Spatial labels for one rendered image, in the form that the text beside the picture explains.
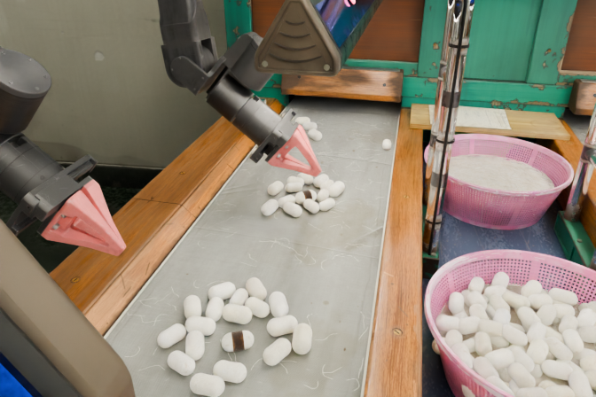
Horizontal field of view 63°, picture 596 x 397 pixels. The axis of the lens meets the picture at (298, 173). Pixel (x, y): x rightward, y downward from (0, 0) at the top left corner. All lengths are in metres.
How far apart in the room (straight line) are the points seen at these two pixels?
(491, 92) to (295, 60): 0.87
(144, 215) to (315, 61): 0.44
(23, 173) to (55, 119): 2.11
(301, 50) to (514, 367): 0.40
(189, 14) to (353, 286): 0.44
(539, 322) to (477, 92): 0.72
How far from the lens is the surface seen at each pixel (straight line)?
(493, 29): 1.25
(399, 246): 0.70
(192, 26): 0.73
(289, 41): 0.45
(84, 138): 2.61
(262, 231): 0.77
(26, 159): 0.55
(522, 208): 0.93
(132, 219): 0.79
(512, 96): 1.28
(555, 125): 1.22
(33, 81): 0.53
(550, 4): 1.25
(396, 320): 0.59
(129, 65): 2.36
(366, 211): 0.83
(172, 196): 0.84
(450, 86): 0.68
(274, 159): 0.74
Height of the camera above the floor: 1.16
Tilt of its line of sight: 26 degrees down
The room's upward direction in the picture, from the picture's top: straight up
